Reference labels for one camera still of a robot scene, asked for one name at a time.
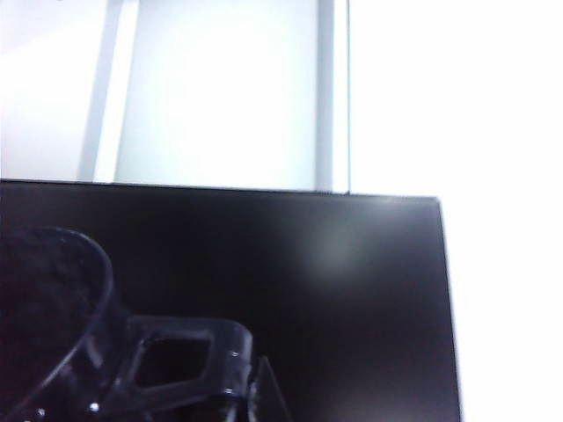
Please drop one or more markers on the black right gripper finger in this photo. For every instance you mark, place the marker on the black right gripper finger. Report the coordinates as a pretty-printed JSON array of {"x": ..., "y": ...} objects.
[{"x": 268, "y": 395}]

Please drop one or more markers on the black computer monitor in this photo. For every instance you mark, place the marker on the black computer monitor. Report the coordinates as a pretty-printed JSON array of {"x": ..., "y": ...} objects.
[{"x": 308, "y": 307}]

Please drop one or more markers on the grey cubicle partition frame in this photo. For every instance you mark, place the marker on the grey cubicle partition frame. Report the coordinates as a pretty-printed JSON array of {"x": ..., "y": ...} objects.
[{"x": 325, "y": 88}]

